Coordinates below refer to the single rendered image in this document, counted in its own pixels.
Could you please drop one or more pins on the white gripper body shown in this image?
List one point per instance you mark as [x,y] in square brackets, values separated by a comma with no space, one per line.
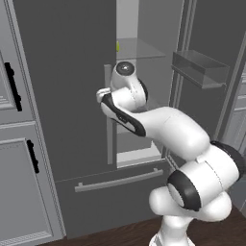
[102,94]

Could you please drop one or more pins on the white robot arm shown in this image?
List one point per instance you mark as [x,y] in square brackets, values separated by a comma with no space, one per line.
[179,131]

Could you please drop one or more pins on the yellow lemon wedge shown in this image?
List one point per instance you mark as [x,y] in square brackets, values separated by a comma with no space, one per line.
[118,46]

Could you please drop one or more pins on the glass fridge shelf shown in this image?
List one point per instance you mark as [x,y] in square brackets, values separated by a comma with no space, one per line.
[137,48]

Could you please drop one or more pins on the grey fridge interior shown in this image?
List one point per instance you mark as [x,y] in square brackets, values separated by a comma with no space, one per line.
[150,25]

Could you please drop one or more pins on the clear fridge door bin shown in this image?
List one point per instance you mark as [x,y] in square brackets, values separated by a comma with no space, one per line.
[200,68]

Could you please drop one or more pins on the open dark grey fridge door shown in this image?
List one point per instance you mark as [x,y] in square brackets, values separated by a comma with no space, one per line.
[208,32]

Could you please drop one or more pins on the small grey cupboard door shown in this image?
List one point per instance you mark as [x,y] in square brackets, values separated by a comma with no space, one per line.
[12,38]

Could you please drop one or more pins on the dark grey freezer drawer front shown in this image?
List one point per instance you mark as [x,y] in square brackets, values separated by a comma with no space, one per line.
[105,208]

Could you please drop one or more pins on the tall grey cupboard door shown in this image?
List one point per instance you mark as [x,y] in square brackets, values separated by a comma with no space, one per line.
[22,198]

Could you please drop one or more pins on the grey cupboard run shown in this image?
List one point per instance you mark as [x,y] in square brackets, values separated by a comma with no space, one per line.
[238,121]

